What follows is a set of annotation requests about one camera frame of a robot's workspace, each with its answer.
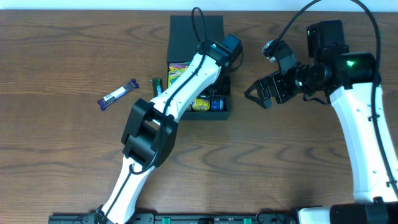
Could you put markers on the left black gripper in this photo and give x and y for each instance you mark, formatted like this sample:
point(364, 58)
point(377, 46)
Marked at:
point(222, 88)

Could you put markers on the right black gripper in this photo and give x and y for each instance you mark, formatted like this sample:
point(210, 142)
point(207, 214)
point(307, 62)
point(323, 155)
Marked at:
point(280, 88)

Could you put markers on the blue cookie pack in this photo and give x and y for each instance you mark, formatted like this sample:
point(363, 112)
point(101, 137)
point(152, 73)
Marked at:
point(217, 104)

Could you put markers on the yellow mentos bottle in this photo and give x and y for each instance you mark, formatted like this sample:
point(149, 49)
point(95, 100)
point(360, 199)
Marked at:
point(200, 105)

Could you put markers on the yellow green snack box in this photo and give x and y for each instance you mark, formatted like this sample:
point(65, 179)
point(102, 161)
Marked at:
point(175, 70)

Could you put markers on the small green red candy bar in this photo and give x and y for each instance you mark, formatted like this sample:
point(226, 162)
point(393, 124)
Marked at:
point(157, 86)

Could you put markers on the purple chocolate bar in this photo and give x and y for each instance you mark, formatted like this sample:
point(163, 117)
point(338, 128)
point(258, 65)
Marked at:
point(116, 94)

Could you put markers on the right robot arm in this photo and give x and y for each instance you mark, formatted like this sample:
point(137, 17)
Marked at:
point(347, 81)

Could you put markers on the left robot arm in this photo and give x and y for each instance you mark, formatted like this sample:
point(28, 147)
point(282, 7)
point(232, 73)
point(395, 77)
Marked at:
point(149, 135)

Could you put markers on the dark green open box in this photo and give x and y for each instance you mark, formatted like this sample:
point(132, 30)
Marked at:
point(183, 46)

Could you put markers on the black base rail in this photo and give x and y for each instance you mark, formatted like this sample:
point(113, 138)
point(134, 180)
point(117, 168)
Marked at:
point(150, 218)

